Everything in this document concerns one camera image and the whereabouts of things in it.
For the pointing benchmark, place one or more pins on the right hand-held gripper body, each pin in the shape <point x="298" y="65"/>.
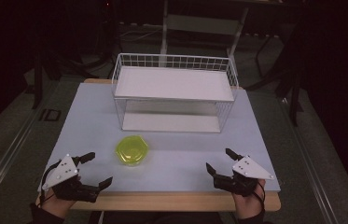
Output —
<point x="249" y="169"/>

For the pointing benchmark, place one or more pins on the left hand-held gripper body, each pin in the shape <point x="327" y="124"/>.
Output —
<point x="61" y="172"/>

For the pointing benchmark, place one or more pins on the yellow-green hexagonal plastic container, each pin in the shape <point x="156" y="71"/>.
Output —
<point x="132" y="151"/>

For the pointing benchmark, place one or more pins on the person's left hand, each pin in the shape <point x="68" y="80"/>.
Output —
<point x="57" y="206"/>

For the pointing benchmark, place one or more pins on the person's right hand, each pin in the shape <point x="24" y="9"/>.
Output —
<point x="251" y="207"/>

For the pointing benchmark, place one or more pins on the pale blue table mat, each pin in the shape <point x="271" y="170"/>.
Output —
<point x="168" y="174"/>

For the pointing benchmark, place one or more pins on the black square floor plate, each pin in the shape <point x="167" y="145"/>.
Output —
<point x="50" y="114"/>

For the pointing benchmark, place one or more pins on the person's lap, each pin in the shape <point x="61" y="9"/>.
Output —
<point x="162" y="218"/>

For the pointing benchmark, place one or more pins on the black stand leg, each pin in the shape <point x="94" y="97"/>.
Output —
<point x="294" y="99"/>
<point x="37" y="84"/>

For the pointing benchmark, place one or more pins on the metal floor rail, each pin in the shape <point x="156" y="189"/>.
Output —
<point x="5" y="161"/>
<point x="310" y="161"/>

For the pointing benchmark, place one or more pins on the white metal frame stand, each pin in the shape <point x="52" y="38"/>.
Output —
<point x="204" y="25"/>

